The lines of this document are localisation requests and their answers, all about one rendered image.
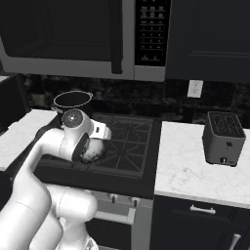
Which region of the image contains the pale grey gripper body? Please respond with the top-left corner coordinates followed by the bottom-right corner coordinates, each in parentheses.
top-left (79, 139), bottom-right (106, 164)

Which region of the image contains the black gas hob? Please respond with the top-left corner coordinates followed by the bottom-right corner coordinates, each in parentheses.
top-left (33, 111), bottom-right (163, 200)

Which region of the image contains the black cooking pot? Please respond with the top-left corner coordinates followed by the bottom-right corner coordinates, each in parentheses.
top-left (51, 90), bottom-right (94, 115)

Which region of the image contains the silver oven door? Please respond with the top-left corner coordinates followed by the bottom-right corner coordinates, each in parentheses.
top-left (85, 190), bottom-right (154, 250)

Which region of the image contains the dark drawer front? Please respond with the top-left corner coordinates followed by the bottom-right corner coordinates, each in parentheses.
top-left (152, 194), bottom-right (250, 230)

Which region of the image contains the silver microwave oven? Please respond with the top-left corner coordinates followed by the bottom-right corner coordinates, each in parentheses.
top-left (0, 0), bottom-right (172, 83)

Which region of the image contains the dark lower cupboard door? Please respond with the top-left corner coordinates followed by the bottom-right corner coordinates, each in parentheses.
top-left (149, 213), bottom-right (250, 250)

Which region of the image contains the dark cupboard door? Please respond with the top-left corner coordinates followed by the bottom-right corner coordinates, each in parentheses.
top-left (164, 0), bottom-right (250, 84)
top-left (149, 213), bottom-right (250, 250)

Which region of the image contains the grey toaster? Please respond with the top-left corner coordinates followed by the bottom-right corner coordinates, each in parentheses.
top-left (201, 110), bottom-right (247, 168)

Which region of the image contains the dark upper cupboard door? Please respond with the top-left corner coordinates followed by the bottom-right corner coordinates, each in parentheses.
top-left (164, 0), bottom-right (250, 84)

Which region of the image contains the silver oven door handle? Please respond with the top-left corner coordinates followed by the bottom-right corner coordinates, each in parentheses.
top-left (93, 208), bottom-right (137, 226)

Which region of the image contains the black microwave door handle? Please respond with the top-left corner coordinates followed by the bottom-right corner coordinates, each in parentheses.
top-left (108, 0), bottom-right (124, 75)

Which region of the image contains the white wall socket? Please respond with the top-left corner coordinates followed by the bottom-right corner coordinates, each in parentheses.
top-left (187, 79), bottom-right (204, 99)

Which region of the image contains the silver drawer handle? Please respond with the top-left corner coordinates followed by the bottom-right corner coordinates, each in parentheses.
top-left (188, 204), bottom-right (217, 216)

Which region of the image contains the silver cupboard door handle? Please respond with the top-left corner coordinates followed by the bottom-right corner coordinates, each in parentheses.
top-left (228, 232), bottom-right (243, 250)

